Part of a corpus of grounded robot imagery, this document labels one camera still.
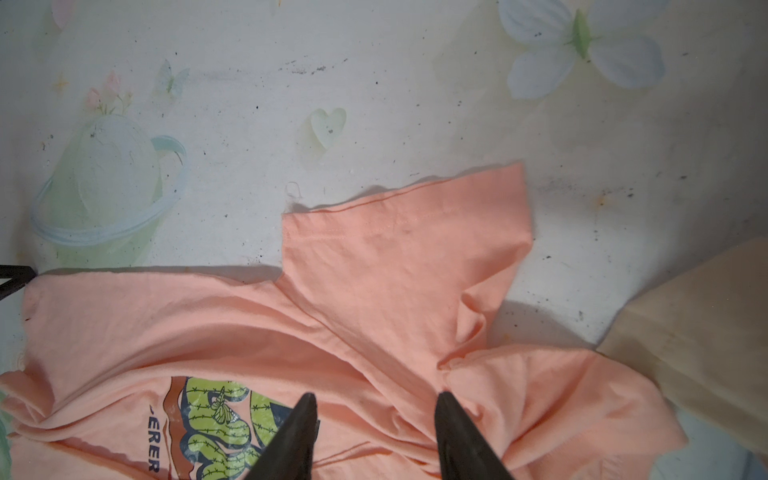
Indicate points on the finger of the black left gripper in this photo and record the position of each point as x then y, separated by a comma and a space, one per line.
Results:
14, 278

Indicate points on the beige drawstring garment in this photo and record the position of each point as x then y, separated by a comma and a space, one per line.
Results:
702, 338

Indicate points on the light blue plastic basket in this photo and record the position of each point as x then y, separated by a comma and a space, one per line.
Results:
711, 454

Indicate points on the pink graphic t-shirt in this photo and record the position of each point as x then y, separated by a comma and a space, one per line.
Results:
382, 304

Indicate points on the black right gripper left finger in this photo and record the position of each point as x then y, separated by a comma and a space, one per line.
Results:
289, 455

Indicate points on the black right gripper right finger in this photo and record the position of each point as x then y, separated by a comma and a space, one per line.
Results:
464, 454

